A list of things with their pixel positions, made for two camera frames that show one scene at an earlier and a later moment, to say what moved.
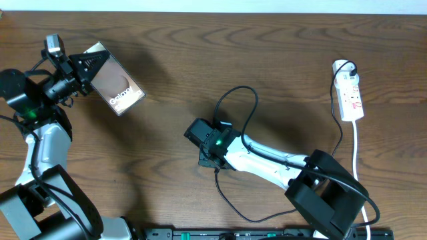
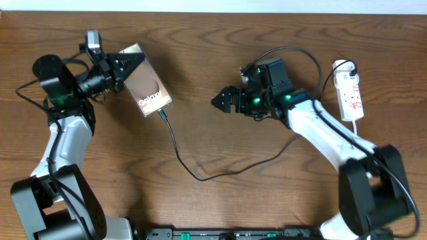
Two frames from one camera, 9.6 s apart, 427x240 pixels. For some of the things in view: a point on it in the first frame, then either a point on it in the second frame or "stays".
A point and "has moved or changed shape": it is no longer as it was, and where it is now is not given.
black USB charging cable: (339, 142) → (320, 95)
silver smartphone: (119, 90) has moved or changed shape
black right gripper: (203, 159) → (229, 91)
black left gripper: (80, 85) → (102, 63)
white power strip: (350, 103) stays
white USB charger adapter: (342, 78) stays
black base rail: (257, 234) stays
